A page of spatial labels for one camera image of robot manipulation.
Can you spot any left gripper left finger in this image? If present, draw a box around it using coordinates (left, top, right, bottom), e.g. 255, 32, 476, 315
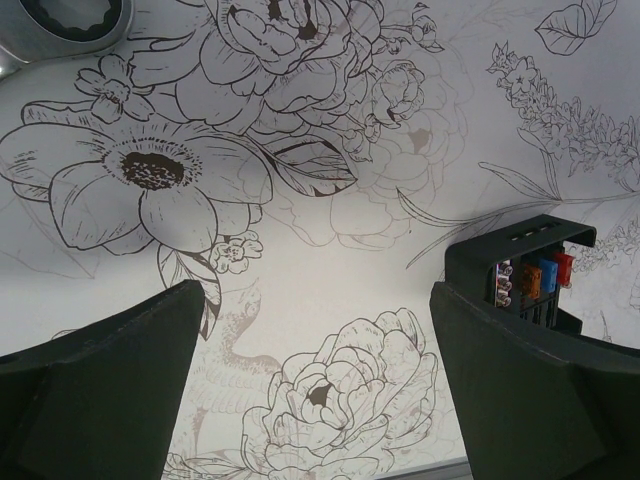
1, 280, 205, 479

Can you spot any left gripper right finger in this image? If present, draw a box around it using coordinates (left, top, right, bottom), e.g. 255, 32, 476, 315
430, 282, 639, 479

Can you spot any black fuse box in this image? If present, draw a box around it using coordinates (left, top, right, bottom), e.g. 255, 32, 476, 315
444, 214, 597, 334

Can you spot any orange fuse in box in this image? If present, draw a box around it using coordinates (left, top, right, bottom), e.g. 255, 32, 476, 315
521, 264, 542, 300

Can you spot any blue blade fuse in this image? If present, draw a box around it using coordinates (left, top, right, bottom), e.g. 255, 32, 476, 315
538, 258, 558, 294

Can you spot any red blade fuse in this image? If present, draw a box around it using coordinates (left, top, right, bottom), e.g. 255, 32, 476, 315
553, 252, 574, 288

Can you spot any floral printed mat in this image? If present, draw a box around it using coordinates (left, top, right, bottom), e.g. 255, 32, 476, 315
1, 1, 639, 474

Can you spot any silver wrench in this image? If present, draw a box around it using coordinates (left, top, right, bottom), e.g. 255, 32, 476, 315
1, 1, 134, 79

